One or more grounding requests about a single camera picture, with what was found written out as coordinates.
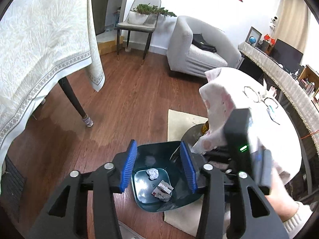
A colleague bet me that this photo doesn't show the white paper ball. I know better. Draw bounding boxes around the white paper ball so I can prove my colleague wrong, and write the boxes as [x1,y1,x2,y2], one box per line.
[146,168,159,181]

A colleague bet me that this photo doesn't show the small white box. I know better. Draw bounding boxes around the small white box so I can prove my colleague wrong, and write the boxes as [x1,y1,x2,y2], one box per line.
[151,180,174,202]

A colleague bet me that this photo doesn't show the dark green trash bin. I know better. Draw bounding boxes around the dark green trash bin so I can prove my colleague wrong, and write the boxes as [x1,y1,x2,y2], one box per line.
[131,141,202,213]

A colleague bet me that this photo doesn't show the person's right hand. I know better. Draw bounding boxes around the person's right hand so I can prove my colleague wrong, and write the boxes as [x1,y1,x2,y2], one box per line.
[266,167,299,222]

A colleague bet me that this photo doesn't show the pink cartoon tablecloth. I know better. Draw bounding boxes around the pink cartoon tablecloth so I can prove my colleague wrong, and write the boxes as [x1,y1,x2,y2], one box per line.
[192,67,302,184]

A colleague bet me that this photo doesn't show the eyeglasses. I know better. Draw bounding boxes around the eyeglasses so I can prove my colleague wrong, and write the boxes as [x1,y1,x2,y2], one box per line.
[243,86,280,125]

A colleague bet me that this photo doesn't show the beige floor mat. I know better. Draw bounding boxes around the beige floor mat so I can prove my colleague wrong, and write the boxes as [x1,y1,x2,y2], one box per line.
[163,108,235,238]

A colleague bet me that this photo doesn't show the beige lace sideboard cloth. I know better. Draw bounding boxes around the beige lace sideboard cloth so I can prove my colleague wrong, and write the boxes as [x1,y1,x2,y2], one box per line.
[238,42,319,148]

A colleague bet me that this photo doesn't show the black table leg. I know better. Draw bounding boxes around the black table leg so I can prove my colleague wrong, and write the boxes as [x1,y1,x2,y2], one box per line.
[58,77,94,128]

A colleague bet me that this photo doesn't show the black monitor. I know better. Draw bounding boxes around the black monitor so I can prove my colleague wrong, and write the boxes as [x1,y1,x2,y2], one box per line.
[270,39,303,73]

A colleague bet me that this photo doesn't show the small blue globe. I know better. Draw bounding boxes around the small blue globe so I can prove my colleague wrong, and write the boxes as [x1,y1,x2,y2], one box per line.
[249,36,256,45]

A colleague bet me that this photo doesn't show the black handbag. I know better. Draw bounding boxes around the black handbag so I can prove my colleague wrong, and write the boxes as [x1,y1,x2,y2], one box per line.
[192,34,217,53]

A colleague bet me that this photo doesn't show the framed picture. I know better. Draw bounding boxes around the framed picture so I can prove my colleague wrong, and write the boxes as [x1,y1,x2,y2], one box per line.
[245,27,262,47]

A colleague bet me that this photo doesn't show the grey armchair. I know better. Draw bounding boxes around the grey armchair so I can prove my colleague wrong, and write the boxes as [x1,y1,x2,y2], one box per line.
[166,16,242,78]

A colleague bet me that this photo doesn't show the grey dining chair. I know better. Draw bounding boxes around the grey dining chair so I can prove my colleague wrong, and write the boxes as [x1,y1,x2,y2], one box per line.
[116,0,161,64]

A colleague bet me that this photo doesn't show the potted green plant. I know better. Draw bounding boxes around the potted green plant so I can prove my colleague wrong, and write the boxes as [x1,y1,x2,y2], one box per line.
[128,3,176,25]

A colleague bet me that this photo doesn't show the beige curtain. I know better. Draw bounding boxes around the beige curtain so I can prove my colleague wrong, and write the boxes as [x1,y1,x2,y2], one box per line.
[272,0,310,53]

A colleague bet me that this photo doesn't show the beige patterned tablecloth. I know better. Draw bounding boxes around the beige patterned tablecloth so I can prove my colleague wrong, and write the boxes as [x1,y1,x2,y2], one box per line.
[1,0,105,158]

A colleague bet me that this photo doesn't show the white security camera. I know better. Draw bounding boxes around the white security camera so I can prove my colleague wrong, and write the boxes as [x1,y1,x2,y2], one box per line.
[270,16,278,30]

